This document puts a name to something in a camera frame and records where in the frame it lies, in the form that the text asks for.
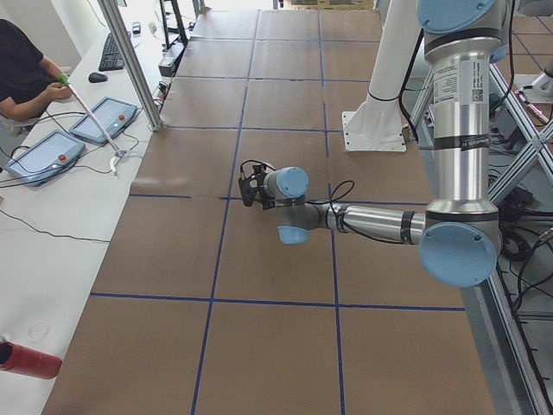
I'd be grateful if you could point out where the teach pendant tablet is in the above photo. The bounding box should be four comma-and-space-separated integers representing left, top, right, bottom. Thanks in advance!
4, 130, 86, 186
69, 97, 138, 144

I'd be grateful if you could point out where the red water bottle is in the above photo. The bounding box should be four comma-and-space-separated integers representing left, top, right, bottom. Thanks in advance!
1, 342, 62, 380

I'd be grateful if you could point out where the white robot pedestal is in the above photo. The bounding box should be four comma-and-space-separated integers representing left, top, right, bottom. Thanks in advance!
342, 0, 422, 152

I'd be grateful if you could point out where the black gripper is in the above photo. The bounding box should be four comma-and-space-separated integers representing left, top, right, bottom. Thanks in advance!
238, 171, 275, 210

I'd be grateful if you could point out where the black keyboard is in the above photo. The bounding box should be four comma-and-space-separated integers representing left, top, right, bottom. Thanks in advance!
99, 34, 124, 72

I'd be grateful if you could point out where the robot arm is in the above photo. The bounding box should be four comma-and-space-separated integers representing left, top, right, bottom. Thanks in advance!
238, 1, 513, 287

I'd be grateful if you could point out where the seated person black shirt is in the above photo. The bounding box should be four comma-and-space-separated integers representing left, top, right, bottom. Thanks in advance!
1, 19, 72, 122

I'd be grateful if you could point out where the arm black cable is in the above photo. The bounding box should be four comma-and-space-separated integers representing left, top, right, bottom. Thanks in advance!
239, 159, 423, 246

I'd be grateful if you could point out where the far teach pendant tablet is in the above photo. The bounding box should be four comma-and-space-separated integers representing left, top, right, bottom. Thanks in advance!
69, 97, 138, 144

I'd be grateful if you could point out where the silver reacher grabber stick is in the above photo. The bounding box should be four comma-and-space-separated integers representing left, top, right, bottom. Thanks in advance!
58, 73, 127, 176

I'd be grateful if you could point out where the aluminium frame post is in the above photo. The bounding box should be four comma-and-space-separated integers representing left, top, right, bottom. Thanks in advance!
98, 0, 162, 131

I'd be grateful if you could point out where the near teach pendant tablet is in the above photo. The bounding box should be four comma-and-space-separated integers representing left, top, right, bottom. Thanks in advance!
4, 130, 86, 186

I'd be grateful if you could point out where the black computer mouse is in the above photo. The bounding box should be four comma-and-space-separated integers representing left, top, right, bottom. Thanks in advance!
88, 72, 108, 84

